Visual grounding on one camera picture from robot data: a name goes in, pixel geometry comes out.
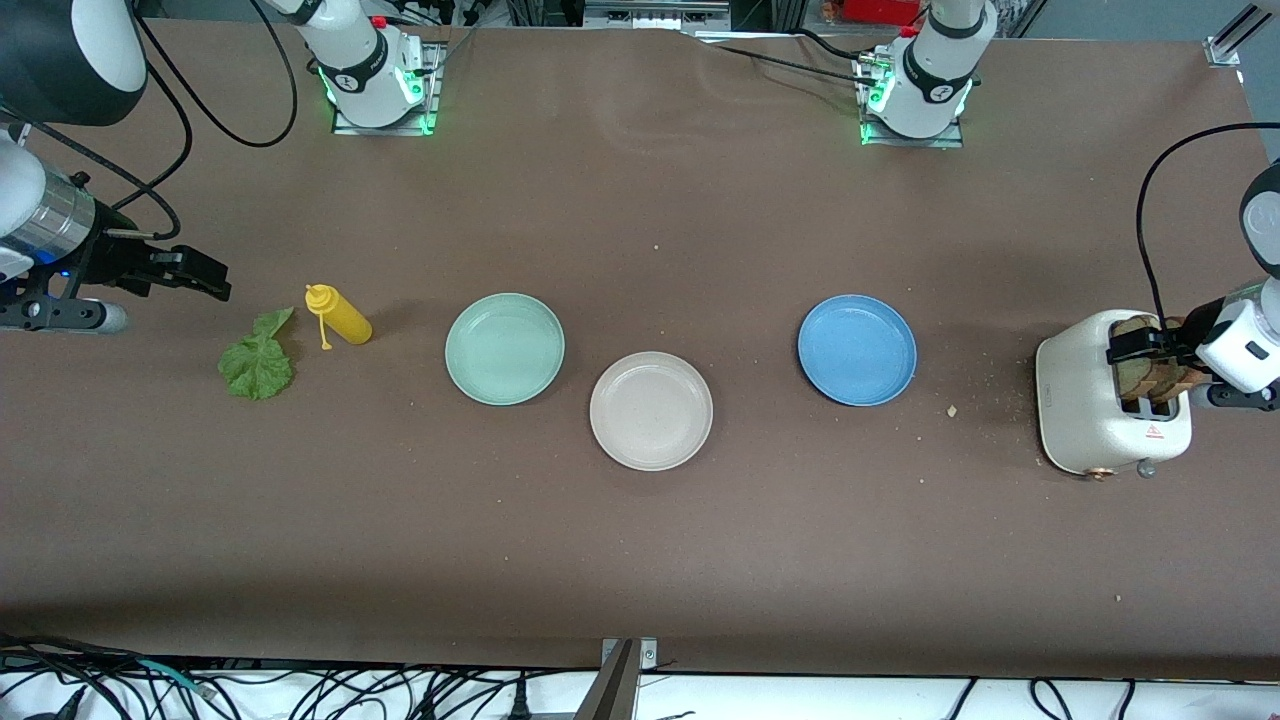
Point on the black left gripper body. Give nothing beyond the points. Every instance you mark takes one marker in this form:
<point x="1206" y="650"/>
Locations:
<point x="1199" y="322"/>

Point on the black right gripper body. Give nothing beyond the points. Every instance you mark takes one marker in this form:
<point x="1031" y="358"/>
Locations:
<point x="112" y="256"/>

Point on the light brown bread slice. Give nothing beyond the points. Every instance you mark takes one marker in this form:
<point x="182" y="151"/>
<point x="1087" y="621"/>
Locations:
<point x="1135" y="378"/>

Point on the dark crust bread slice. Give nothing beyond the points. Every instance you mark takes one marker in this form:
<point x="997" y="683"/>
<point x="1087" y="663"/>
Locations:
<point x="1180" y="382"/>

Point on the green lettuce leaf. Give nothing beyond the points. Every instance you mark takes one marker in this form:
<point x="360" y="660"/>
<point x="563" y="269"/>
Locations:
<point x="257" y="365"/>

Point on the yellow mustard squeeze bottle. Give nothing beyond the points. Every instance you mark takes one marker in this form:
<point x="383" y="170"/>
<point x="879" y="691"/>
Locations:
<point x="346" y="319"/>

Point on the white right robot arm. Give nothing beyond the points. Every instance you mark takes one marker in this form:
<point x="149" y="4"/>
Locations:
<point x="100" y="40"/>

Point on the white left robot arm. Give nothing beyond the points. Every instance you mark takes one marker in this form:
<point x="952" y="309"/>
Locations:
<point x="935" y="80"/>

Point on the blue plate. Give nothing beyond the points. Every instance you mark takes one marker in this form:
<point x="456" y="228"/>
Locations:
<point x="857" y="350"/>

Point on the light green plate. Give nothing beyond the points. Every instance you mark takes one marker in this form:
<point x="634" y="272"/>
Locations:
<point x="505" y="349"/>

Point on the beige plate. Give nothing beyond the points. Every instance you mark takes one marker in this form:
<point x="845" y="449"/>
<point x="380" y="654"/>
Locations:
<point x="651" y="411"/>

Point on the white toaster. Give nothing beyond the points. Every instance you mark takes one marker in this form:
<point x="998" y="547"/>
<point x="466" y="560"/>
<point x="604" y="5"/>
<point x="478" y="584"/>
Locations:
<point x="1075" y="400"/>

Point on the red box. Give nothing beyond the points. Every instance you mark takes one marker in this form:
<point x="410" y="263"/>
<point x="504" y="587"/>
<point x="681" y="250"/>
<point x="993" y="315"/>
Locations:
<point x="870" y="10"/>

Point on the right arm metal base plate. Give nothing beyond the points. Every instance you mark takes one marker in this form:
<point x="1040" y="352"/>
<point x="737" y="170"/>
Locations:
<point x="436" y="90"/>

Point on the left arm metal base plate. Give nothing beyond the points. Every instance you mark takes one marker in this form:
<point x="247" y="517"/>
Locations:
<point x="910" y="142"/>

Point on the silver frame with black box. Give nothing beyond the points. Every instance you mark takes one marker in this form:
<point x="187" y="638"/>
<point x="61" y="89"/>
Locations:
<point x="655" y="12"/>

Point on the metal bracket with beam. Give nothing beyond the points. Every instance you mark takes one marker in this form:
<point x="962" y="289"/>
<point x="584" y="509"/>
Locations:
<point x="615" y="690"/>

